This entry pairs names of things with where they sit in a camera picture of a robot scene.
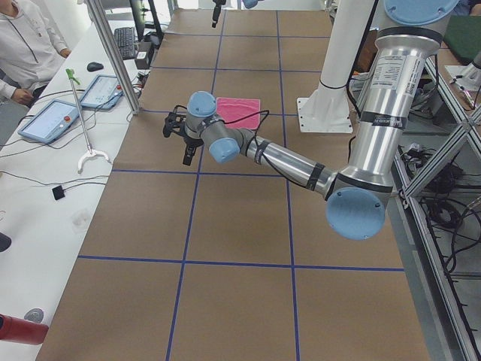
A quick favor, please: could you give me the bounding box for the aluminium frame rail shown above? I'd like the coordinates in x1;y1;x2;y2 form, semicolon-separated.
395;49;480;360

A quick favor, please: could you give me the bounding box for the brown paper table cover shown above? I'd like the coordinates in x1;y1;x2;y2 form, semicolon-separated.
38;11;429;360

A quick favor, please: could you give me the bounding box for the black keyboard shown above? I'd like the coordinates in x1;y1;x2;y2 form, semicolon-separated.
113;27;136;59

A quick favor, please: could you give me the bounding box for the person in white hoodie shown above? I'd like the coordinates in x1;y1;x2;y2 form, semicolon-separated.
1;1;71;107

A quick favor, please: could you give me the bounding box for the black power box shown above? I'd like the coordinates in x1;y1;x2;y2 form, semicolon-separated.
135;41;154;70

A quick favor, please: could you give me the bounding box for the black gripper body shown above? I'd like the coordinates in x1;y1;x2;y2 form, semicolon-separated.
213;0;224;8
183;135;204;152

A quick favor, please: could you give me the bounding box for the black computer mouse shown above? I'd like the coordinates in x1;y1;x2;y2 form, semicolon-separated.
86;62;104;72

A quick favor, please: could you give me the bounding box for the reacher grabber tool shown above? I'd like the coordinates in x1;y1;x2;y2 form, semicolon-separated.
65;68;111;174

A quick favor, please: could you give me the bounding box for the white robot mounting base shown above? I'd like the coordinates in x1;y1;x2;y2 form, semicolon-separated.
297;0;377;134

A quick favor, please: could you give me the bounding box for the small black square device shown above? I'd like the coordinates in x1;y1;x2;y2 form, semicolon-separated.
52;185;65;200

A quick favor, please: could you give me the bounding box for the near teach pendant tablet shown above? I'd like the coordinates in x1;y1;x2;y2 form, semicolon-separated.
17;100;79;144

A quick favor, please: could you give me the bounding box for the far teach pendant tablet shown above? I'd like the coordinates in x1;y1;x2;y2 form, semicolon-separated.
80;74;123;111

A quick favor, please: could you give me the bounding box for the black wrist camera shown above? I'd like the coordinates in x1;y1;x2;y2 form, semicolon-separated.
162;108;186;138

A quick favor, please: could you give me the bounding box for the teach pendant tablet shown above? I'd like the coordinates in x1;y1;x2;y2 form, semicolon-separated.
80;74;123;111
17;100;79;144

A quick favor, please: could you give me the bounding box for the grey round cap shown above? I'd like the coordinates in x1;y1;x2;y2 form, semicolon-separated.
23;308;44;323

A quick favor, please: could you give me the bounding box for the red bottle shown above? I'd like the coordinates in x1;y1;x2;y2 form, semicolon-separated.
0;314;49;345

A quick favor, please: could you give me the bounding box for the pink towel with grey edge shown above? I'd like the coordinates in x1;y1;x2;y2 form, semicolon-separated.
216;97;261;129

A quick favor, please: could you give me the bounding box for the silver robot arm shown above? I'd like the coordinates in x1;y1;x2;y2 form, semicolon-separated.
211;0;259;29
180;1;456;240

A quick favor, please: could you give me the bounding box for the aluminium frame post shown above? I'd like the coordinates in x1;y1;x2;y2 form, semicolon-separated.
85;0;140;115

